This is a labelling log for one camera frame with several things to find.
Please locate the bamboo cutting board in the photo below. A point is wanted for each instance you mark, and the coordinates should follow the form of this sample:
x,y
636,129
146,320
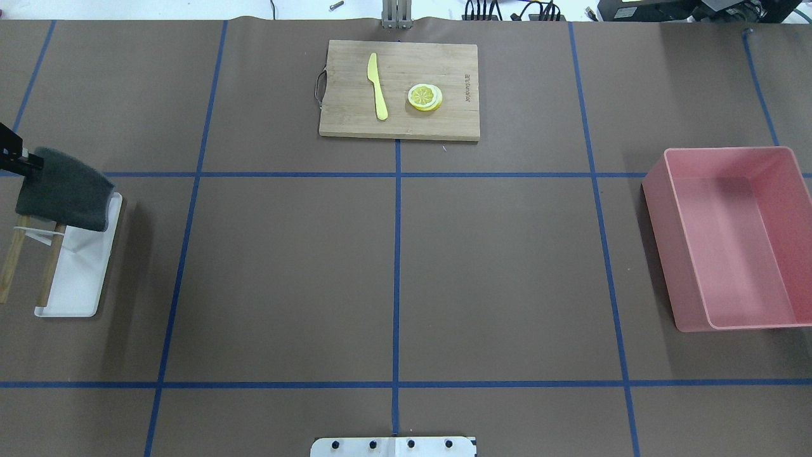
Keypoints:
x,y
347,108

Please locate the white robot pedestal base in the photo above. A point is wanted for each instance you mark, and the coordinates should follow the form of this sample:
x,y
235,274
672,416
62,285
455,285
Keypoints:
x,y
395,446

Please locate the white rectangular tray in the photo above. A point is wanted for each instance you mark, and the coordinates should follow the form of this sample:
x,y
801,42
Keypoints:
x,y
81,268

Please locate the dark grey cleaning cloth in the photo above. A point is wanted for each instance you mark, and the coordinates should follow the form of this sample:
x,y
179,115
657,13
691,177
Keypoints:
x,y
66,191

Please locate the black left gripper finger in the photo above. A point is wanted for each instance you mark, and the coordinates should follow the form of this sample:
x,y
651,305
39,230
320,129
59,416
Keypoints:
x,y
14,157

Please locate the pink plastic bin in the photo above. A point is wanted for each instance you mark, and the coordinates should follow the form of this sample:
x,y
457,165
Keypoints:
x,y
733,233

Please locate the yellow lemon slice toy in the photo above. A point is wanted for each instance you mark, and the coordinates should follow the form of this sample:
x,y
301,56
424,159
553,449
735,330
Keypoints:
x,y
425,97

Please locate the yellow plastic knife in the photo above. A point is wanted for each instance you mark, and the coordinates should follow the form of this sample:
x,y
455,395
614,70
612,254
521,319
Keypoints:
x,y
381,108

